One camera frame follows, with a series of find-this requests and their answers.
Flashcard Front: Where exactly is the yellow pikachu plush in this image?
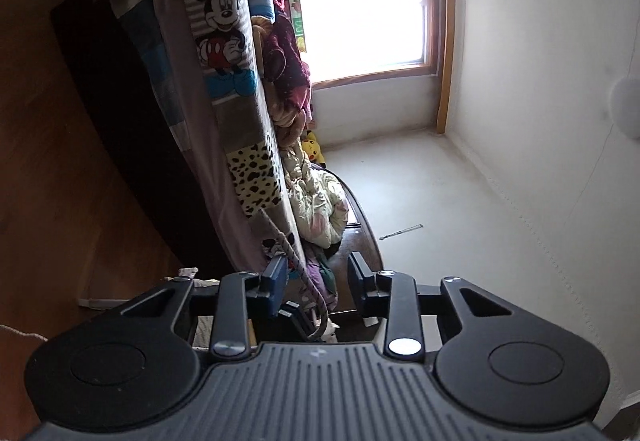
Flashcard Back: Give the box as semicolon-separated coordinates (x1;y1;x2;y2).
300;130;326;168

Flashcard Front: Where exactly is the bed with patchwork cover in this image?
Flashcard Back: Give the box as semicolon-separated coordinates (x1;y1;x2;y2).
49;0;312;277

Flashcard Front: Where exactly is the cream crumpled duvet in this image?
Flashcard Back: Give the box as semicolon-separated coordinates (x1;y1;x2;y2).
280;140;349;249

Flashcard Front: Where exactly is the maroon clothing on bed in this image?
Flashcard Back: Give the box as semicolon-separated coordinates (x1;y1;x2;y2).
262;0;312;122

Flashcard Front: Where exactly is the colourful children's book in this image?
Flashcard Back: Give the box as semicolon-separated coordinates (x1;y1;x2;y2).
285;0;307;53

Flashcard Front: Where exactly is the dark wooden headboard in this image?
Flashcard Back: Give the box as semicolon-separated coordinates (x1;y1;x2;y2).
329;176;383;314

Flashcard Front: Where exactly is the grey white shoelace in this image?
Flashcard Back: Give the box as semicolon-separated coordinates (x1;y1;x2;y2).
259;209;329;340

